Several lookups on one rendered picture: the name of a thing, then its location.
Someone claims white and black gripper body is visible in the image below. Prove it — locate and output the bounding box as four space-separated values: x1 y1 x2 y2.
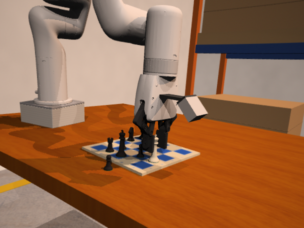
134 72 178 122

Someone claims blue and cream chessboard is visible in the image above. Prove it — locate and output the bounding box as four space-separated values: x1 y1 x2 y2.
82 135 200 176

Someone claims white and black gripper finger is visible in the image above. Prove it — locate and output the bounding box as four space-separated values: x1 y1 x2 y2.
156 114 177 149
132 100 155 153

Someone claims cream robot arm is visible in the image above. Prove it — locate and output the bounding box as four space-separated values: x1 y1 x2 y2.
28 0 208 122

